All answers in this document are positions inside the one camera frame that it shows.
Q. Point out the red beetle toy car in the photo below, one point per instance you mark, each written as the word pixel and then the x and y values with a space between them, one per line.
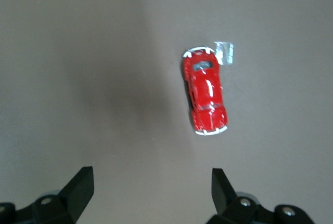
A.
pixel 205 91

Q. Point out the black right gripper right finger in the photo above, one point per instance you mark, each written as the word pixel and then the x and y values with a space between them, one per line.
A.
pixel 223 195

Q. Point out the clear tape piece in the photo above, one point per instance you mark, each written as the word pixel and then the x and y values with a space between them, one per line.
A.
pixel 227 52

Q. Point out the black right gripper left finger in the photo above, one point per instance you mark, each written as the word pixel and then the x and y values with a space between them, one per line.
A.
pixel 78 192

